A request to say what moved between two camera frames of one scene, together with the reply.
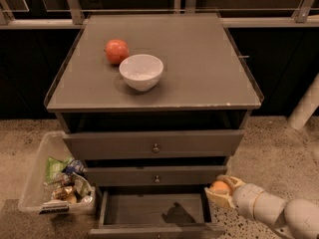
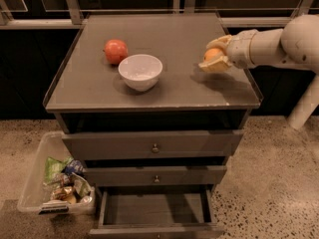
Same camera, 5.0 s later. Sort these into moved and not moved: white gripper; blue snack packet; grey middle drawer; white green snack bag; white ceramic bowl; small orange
Moved: white gripper; small orange
Not moved: white green snack bag; white ceramic bowl; grey middle drawer; blue snack packet
